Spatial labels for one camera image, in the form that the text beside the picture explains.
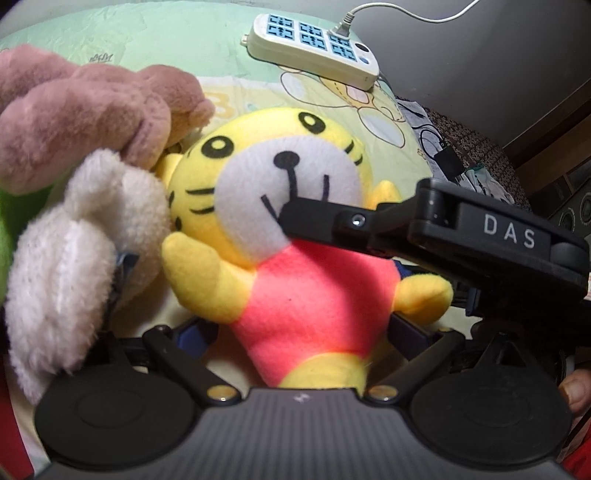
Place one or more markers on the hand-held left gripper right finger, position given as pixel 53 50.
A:
pixel 411 337

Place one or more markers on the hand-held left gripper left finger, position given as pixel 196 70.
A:
pixel 191 339

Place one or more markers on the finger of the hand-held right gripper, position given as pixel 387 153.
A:
pixel 332 226

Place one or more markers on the yellow tiger plush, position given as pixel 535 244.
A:
pixel 300 300

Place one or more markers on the cream white rabbit plush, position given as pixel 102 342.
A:
pixel 69 258

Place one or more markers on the mauve bear plush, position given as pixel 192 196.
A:
pixel 83 110

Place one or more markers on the person's right hand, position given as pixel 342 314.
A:
pixel 577 394

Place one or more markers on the white printed cloth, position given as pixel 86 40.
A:
pixel 485 184

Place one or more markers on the black speaker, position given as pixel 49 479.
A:
pixel 572 203

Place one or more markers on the black power adapter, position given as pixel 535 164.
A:
pixel 447 160

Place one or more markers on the dark patterned blanket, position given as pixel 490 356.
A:
pixel 485 143

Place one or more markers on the white power strip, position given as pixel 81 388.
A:
pixel 314 50

